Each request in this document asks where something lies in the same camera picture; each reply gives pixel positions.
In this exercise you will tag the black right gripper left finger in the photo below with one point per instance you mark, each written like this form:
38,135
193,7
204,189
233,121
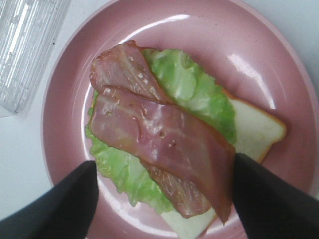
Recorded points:
64,212

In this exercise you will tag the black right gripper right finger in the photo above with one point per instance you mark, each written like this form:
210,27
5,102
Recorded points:
269,207

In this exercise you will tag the bread slice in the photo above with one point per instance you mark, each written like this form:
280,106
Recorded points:
251,130

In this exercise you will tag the green lettuce leaf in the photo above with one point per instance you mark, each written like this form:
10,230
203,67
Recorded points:
190,87

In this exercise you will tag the clear left plastic tray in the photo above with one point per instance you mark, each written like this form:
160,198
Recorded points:
28,29

